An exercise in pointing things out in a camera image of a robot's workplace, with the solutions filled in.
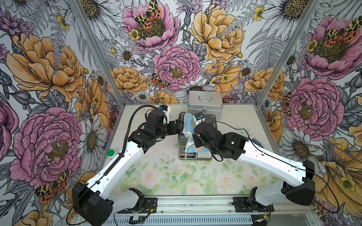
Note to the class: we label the green cap white bottle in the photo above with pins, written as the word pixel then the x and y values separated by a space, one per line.
pixel 111 154

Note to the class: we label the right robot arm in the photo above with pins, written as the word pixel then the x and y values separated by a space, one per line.
pixel 296 183

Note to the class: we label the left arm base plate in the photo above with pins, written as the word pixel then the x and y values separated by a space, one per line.
pixel 145 206

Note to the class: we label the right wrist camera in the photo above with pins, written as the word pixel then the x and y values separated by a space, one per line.
pixel 199 118

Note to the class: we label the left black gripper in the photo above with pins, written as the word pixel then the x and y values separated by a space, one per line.
pixel 178 130

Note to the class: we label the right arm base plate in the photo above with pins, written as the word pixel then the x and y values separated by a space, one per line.
pixel 244 205

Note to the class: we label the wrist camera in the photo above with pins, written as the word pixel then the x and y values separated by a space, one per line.
pixel 199 118
pixel 166 110

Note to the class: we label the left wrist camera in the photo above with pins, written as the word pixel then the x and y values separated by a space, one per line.
pixel 166 110

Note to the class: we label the grey coffee machine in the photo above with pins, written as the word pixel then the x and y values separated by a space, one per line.
pixel 204 156

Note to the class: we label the blue patterned cloth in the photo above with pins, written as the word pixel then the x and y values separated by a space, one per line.
pixel 189 125

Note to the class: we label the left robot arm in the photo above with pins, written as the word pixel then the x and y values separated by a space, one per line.
pixel 91 200

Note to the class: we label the aluminium front rail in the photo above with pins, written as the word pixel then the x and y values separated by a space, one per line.
pixel 208 211

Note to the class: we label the silver aluminium case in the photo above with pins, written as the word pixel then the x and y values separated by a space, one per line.
pixel 208 102

